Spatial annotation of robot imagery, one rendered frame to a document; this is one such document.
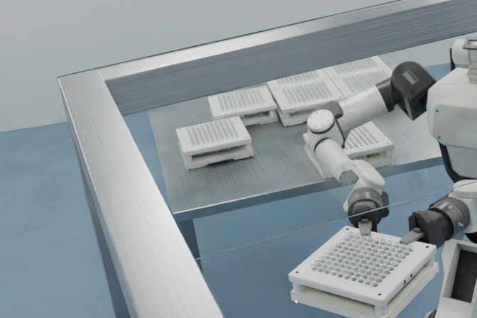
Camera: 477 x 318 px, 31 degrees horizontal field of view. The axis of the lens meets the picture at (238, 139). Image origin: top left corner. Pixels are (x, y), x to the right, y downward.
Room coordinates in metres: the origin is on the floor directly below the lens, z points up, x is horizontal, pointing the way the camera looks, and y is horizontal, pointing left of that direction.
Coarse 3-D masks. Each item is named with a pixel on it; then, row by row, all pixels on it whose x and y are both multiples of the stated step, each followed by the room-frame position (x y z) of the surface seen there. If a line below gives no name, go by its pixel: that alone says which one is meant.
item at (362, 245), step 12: (348, 240) 1.78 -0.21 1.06; (360, 240) 1.78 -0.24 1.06; (336, 252) 1.74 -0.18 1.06; (348, 252) 1.73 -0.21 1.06; (360, 252) 1.72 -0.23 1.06; (372, 252) 1.71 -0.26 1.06; (384, 252) 1.71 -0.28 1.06; (396, 252) 1.70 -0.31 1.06; (324, 264) 1.69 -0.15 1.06; (336, 264) 1.69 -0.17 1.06; (348, 264) 1.68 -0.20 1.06; (360, 264) 1.67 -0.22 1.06; (372, 264) 1.66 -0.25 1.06; (384, 264) 1.66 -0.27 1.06; (372, 276) 1.61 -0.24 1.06
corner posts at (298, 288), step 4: (432, 260) 1.70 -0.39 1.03; (428, 264) 1.69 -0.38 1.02; (432, 264) 1.69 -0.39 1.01; (296, 284) 1.68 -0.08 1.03; (296, 288) 1.68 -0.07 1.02; (300, 288) 1.68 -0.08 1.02; (304, 288) 1.68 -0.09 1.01; (300, 292) 1.68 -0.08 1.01; (376, 308) 1.54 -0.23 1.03; (380, 308) 1.54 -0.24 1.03; (384, 308) 1.54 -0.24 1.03; (376, 312) 1.54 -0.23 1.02; (380, 312) 1.54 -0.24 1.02; (384, 312) 1.54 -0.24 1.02; (380, 316) 1.54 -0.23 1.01; (384, 316) 1.54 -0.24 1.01
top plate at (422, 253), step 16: (336, 240) 1.81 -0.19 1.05; (320, 256) 1.74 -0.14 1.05; (416, 256) 1.67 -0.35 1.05; (432, 256) 1.69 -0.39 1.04; (304, 272) 1.69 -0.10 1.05; (400, 272) 1.62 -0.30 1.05; (416, 272) 1.63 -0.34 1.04; (320, 288) 1.63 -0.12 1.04; (336, 288) 1.60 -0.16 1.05; (352, 288) 1.59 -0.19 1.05; (368, 288) 1.58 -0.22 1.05; (384, 288) 1.57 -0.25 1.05; (400, 288) 1.58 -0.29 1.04; (384, 304) 1.53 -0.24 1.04
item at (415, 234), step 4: (416, 228) 1.77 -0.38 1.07; (412, 232) 1.77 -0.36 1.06; (416, 232) 1.76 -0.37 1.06; (420, 232) 1.76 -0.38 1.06; (404, 236) 1.75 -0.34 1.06; (408, 236) 1.75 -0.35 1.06; (412, 236) 1.75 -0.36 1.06; (416, 236) 1.75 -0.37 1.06; (420, 236) 1.75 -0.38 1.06; (400, 240) 1.74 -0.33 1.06; (404, 240) 1.74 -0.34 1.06; (408, 240) 1.73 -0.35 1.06; (412, 240) 1.74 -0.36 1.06; (416, 240) 1.74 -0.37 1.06; (408, 244) 1.73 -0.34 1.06
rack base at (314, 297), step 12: (420, 276) 1.66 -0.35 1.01; (432, 276) 1.68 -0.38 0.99; (312, 288) 1.69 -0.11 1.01; (408, 288) 1.62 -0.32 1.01; (420, 288) 1.64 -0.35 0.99; (300, 300) 1.67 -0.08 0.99; (312, 300) 1.65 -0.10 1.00; (324, 300) 1.63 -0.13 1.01; (336, 300) 1.62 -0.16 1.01; (348, 300) 1.62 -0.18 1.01; (396, 300) 1.59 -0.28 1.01; (408, 300) 1.60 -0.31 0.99; (336, 312) 1.61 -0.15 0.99; (348, 312) 1.59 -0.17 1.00; (360, 312) 1.57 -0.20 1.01; (372, 312) 1.56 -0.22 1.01; (396, 312) 1.56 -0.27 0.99
